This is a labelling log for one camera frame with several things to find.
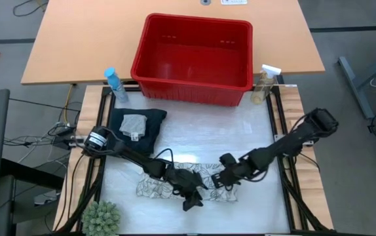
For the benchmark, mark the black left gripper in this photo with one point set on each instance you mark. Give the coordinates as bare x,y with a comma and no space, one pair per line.
184,183

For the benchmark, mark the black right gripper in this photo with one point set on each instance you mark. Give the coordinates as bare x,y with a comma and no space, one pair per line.
237,173

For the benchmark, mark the white grey patterned garment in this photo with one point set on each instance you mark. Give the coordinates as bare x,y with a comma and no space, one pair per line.
155,188

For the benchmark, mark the blue denim jeans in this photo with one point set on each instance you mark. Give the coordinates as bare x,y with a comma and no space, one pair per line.
155,131

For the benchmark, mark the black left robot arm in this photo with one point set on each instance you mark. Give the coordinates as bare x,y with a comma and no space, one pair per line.
132,155

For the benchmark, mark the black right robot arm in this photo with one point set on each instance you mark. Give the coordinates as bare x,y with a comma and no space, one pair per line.
289,141

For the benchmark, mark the red plastic laundry bin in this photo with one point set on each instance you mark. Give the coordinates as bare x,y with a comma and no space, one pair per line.
191,65

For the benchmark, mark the green succulent plant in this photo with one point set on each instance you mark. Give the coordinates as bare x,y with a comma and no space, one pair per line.
101,218

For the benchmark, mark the clear spray bottle white trigger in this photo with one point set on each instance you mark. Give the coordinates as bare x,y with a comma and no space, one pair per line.
261,91

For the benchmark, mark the blue air freshener spray bottle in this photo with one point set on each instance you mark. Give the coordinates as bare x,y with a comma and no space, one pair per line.
116,83

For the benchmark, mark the wooden table base board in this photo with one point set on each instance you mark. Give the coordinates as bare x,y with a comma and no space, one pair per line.
88,105

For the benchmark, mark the grey metal desk leg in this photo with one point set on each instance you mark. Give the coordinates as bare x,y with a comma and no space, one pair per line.
355,85

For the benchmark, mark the white desk power outlet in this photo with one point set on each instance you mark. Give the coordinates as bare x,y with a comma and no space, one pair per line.
234,2

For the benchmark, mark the orange wooden desk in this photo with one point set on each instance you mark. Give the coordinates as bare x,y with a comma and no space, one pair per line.
76,39

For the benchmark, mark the black aluminium table frame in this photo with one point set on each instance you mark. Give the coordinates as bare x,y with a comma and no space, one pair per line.
100,111

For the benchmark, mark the black desk frame beam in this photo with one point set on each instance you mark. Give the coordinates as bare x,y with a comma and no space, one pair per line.
27,172

